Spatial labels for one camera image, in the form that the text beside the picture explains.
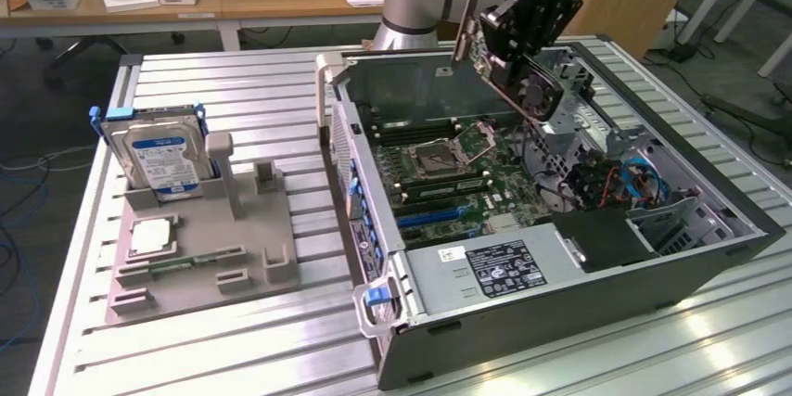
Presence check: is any green graphics card with fan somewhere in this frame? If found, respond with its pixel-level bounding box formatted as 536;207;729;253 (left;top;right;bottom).
449;0;568;123

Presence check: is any metal drive cage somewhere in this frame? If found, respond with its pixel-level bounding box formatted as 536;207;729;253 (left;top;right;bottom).
524;57;626;184

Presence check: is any metal socket cover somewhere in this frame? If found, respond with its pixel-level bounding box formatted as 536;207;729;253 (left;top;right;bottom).
454;120;501;166

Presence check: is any CPU socket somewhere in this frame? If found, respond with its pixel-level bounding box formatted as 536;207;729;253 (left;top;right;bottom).
405;140;464;180

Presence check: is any green RAM stick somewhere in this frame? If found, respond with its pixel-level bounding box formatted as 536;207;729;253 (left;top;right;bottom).
404;176;490;200
146;250;232;273

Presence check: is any silver chipset heatsink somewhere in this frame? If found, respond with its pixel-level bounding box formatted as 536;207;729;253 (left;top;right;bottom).
486;214;528;236

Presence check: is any blue expansion slot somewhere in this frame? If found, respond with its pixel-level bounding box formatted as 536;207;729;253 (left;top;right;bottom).
394;208;474;230

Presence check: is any silver power supply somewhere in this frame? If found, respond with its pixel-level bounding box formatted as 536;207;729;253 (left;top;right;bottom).
389;223;588;323

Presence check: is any grey parts rack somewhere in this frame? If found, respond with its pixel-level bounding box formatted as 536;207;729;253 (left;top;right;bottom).
104;131;304;327

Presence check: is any hard disk with blue rails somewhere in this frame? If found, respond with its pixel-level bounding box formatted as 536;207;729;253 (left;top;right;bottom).
88;102;209;205

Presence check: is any open black PC case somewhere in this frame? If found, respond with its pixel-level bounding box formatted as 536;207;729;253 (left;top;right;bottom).
314;41;788;392

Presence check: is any black chair base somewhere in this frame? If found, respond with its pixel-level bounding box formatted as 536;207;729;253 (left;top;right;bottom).
40;36;129;89

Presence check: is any silver CPU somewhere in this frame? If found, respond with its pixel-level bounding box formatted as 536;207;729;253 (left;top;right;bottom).
128;218;176;257

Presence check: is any white table frame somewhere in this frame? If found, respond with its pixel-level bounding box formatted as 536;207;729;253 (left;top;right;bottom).
673;0;792;77

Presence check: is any blue SATA wire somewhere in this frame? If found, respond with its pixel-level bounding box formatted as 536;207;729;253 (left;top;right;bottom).
617;158;670;208

